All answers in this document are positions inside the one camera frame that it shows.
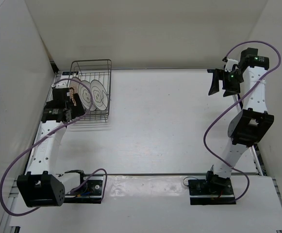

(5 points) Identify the white plate middle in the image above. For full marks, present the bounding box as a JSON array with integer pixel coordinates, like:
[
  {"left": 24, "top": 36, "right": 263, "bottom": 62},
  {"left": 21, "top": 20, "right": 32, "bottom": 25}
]
[{"left": 78, "top": 80, "right": 96, "bottom": 111}]

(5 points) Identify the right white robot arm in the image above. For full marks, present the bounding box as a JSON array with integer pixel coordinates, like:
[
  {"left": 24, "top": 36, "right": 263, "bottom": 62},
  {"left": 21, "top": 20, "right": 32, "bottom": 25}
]
[{"left": 203, "top": 48, "right": 274, "bottom": 194}]

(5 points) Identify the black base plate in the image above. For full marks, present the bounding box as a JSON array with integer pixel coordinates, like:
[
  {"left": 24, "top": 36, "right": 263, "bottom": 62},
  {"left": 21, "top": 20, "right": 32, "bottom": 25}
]
[
  {"left": 188, "top": 179, "right": 236, "bottom": 205},
  {"left": 64, "top": 176, "right": 104, "bottom": 204}
]

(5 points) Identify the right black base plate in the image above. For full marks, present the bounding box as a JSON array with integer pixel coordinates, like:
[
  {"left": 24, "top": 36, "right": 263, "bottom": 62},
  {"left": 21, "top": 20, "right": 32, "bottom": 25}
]
[{"left": 188, "top": 179, "right": 236, "bottom": 205}]

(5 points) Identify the orange sunburst pattern plate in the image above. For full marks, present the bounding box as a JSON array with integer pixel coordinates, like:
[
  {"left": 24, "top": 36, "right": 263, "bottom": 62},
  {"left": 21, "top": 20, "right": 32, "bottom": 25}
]
[{"left": 69, "top": 77, "right": 80, "bottom": 106}]

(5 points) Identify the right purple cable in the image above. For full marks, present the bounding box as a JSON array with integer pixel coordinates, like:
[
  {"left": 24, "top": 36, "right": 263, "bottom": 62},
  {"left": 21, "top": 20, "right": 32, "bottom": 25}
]
[{"left": 203, "top": 40, "right": 282, "bottom": 201}]

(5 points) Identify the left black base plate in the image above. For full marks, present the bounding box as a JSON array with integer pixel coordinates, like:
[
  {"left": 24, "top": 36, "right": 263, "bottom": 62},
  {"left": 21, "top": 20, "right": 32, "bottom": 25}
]
[{"left": 64, "top": 176, "right": 104, "bottom": 204}]

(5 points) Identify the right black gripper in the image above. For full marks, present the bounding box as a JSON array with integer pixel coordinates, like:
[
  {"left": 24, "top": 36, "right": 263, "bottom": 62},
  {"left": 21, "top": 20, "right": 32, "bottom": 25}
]
[{"left": 208, "top": 69, "right": 244, "bottom": 98}]

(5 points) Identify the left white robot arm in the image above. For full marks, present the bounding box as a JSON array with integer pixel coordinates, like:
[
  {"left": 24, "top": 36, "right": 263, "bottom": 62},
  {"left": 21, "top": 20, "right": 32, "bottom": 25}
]
[{"left": 17, "top": 88, "right": 87, "bottom": 207}]

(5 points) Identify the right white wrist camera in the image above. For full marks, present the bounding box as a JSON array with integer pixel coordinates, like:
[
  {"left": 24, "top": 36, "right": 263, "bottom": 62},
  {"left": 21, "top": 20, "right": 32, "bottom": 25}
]
[{"left": 222, "top": 57, "right": 238, "bottom": 72}]

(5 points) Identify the grey wire dish rack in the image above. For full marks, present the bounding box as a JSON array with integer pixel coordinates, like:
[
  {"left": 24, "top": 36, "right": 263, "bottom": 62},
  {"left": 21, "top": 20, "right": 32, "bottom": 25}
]
[{"left": 57, "top": 59, "right": 112, "bottom": 122}]

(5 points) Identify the white plate black lettering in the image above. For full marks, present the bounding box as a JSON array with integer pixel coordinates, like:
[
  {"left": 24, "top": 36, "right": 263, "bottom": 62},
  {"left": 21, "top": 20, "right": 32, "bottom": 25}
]
[{"left": 90, "top": 80, "right": 108, "bottom": 111}]

